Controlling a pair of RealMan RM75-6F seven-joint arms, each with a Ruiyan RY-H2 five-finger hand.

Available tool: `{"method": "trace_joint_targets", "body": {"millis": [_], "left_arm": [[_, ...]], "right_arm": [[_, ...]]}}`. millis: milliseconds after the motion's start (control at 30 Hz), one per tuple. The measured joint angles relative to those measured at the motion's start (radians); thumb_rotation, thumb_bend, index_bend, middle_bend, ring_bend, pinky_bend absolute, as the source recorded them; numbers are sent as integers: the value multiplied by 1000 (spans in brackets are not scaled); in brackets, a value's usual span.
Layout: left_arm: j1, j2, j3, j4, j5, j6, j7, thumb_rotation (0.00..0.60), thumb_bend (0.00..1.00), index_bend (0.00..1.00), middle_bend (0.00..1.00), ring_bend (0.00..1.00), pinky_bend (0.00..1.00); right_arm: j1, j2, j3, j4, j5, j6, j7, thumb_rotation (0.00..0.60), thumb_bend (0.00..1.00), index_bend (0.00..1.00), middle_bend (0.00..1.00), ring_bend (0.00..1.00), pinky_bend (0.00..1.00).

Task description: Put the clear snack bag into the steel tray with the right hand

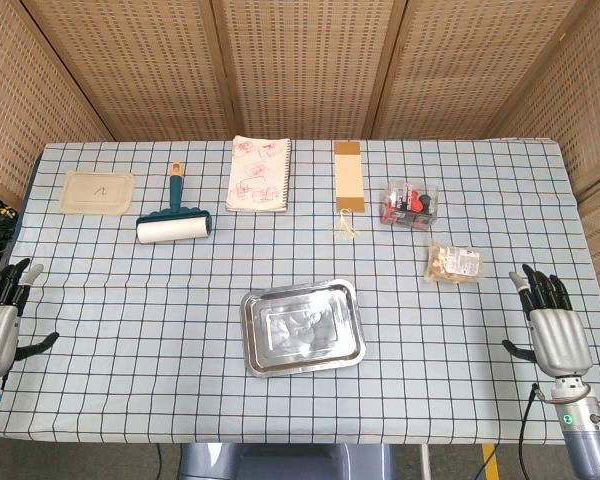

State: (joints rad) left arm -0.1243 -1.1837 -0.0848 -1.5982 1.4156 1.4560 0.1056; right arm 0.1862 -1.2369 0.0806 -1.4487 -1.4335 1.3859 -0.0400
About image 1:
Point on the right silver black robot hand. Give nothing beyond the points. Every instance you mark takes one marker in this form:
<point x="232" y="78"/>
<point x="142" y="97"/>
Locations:
<point x="560" y="340"/>

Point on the small snack packet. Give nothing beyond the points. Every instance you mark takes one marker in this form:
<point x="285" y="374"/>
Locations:
<point x="454" y="262"/>

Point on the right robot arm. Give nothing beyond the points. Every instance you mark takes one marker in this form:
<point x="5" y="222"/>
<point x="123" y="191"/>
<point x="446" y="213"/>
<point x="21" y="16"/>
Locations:
<point x="582" y="430"/>

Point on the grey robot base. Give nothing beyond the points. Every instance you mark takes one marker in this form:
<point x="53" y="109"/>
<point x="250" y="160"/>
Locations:
<point x="285" y="462"/>

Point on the stainless steel tray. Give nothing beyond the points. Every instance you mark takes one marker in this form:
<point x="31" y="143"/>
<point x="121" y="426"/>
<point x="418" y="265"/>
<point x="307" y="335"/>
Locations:
<point x="302" y="327"/>

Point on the beige paper pulp lid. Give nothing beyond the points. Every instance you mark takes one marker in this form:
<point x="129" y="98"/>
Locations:
<point x="97" y="192"/>

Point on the blue checked tablecloth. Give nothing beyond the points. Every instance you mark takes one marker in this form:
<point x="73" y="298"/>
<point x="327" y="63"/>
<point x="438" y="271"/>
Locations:
<point x="180" y="325"/>

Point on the clear plastic box of items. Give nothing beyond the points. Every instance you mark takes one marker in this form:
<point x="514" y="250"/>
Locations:
<point x="409" y="205"/>

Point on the teal lint roller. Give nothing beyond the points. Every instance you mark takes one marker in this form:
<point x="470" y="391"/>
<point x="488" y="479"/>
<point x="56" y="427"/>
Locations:
<point x="175" y="231"/>

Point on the brown bookmark with tassel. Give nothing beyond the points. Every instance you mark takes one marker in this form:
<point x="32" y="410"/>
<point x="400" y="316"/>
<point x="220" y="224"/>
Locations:
<point x="349" y="175"/>

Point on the spiral notebook with red drawings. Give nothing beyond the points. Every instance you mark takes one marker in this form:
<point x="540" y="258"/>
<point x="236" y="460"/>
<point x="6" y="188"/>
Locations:
<point x="260" y="175"/>

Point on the woven bamboo folding screen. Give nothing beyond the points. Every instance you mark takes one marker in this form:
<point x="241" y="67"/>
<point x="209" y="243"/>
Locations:
<point x="305" y="65"/>

